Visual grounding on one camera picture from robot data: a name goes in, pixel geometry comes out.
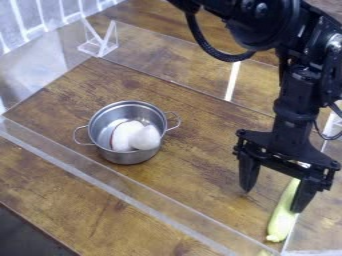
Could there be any clear acrylic enclosure wall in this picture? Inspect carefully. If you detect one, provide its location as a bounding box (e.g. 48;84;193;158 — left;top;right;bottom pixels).
0;116;281;256

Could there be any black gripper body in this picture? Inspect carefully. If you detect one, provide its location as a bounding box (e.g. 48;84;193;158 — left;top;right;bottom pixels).
233;108;340;185

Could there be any white mushroom toy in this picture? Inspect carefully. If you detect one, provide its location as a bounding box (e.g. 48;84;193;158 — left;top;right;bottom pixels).
109;121;160;152

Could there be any small steel pot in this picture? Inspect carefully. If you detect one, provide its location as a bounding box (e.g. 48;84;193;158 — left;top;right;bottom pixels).
72;100;181;165

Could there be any black cable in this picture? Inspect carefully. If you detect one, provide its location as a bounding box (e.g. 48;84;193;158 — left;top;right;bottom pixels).
183;9;257;64

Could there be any green handled metal spoon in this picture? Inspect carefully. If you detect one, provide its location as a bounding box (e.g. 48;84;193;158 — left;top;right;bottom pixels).
265;178;299;243

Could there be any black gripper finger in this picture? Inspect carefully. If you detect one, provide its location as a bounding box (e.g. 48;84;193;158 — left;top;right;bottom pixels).
239;153;260;192
289;177;331;213

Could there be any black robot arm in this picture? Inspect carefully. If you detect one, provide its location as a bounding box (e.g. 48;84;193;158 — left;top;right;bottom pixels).
167;0;342;213

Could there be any clear acrylic triangle stand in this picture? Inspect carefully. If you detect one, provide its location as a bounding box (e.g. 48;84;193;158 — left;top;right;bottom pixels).
77;19;118;58

